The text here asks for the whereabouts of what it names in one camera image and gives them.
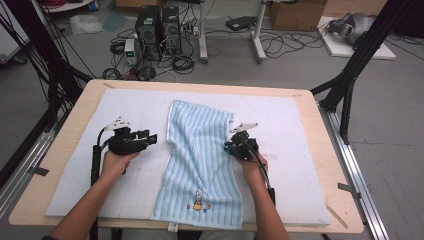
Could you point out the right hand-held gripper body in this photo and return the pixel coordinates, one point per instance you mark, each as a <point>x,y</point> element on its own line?
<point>246,148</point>

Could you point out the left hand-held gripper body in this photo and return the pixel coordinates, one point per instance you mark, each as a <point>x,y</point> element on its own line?
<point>126,145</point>

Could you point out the blue striped towel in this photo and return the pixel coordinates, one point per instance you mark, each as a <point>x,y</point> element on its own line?
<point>196,150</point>

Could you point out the person's right hand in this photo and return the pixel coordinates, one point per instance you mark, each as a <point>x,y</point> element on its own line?
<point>255,170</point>

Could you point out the person's left hand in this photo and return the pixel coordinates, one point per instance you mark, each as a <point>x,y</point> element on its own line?
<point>115,166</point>

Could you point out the white foam mat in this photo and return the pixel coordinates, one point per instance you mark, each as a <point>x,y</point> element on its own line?
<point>133,100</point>

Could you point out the white power supply unit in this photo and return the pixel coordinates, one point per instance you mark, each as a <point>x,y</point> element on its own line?
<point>130,50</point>

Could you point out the black tape piece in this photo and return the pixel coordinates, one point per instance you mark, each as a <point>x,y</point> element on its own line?
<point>38,171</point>
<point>348,189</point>

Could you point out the large black computer tower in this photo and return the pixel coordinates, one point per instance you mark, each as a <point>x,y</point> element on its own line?
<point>148,30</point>

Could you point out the slim black computer tower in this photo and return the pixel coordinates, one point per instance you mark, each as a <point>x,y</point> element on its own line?
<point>171,30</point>

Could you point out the thin wooden stick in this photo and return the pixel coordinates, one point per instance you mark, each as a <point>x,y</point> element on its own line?
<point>336,216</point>

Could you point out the white desk leg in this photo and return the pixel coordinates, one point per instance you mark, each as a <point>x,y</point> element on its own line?
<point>257,33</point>
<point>202,33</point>

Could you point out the teal sheet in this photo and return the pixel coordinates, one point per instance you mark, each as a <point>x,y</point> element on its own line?
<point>115,20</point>

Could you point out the flat black device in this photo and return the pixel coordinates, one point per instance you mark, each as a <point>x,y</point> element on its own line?
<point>240,22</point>

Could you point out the dark sleeve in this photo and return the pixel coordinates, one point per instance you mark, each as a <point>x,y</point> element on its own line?
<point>48,238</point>

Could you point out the clear plastic bag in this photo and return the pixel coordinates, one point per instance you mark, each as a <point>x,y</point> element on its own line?
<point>85,24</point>

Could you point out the white floor board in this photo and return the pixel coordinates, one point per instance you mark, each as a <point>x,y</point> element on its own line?
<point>340,50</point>

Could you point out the brown cardboard box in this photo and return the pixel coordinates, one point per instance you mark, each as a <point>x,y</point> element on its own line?
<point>296,16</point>

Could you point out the white round table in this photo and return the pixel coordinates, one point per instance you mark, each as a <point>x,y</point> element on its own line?
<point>66,7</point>

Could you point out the white cabinet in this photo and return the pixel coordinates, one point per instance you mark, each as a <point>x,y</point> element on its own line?
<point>10,43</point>

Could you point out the grey headset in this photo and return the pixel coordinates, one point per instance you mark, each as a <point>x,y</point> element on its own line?
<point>358,26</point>

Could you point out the aluminium rail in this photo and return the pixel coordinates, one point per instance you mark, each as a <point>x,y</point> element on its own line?
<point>20,176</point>
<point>370,213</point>

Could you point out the black frame strut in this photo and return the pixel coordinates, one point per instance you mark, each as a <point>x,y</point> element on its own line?
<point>366,50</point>

